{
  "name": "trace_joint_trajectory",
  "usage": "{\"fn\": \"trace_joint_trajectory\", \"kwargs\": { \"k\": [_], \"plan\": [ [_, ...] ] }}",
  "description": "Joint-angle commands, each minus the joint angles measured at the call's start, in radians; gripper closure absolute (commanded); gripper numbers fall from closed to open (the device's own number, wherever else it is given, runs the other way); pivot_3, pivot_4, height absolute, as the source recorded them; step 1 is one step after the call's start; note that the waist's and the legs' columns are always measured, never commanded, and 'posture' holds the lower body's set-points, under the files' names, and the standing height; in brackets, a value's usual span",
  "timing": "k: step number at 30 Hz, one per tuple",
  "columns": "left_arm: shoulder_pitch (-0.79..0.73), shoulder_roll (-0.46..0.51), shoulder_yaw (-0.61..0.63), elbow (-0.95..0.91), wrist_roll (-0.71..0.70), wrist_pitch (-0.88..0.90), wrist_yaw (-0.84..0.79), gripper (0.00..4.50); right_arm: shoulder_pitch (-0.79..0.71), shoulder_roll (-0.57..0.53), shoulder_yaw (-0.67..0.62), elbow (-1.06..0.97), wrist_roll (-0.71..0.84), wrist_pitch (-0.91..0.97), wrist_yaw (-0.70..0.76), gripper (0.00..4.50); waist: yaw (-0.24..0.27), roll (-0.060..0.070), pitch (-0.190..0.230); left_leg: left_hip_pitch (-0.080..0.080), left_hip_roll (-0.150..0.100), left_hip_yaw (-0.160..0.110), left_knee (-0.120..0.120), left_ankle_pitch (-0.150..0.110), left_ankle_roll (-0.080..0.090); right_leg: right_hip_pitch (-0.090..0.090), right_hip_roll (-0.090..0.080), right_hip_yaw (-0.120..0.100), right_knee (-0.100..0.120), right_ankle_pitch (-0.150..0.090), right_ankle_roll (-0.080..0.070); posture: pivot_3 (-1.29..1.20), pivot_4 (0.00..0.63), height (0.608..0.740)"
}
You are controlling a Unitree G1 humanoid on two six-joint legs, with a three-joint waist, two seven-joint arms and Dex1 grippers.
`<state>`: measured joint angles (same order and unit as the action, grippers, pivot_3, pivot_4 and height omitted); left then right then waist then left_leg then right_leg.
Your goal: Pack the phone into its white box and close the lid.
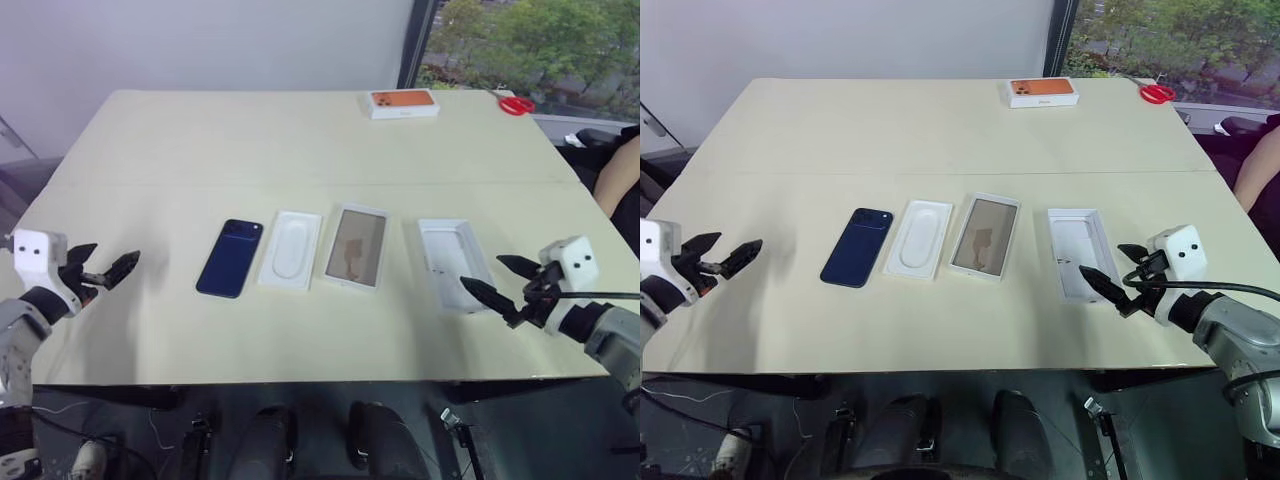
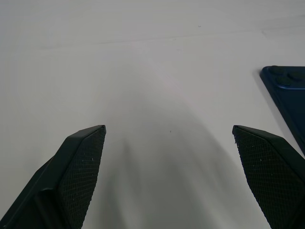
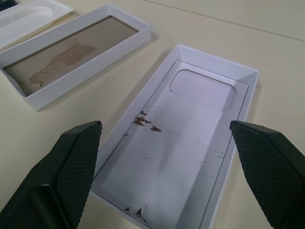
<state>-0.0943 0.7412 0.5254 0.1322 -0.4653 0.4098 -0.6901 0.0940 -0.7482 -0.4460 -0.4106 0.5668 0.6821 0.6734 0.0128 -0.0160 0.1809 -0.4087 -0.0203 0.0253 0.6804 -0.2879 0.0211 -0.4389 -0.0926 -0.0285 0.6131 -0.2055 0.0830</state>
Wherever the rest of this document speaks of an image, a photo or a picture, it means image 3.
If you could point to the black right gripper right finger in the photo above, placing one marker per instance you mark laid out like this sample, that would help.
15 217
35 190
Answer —
274 162

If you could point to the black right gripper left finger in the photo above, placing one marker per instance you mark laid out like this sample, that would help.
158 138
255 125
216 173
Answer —
59 171

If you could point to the white phone box lid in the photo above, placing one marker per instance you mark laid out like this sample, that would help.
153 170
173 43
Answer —
71 50

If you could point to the white plastic insert tray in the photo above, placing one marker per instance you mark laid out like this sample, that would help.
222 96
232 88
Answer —
28 14

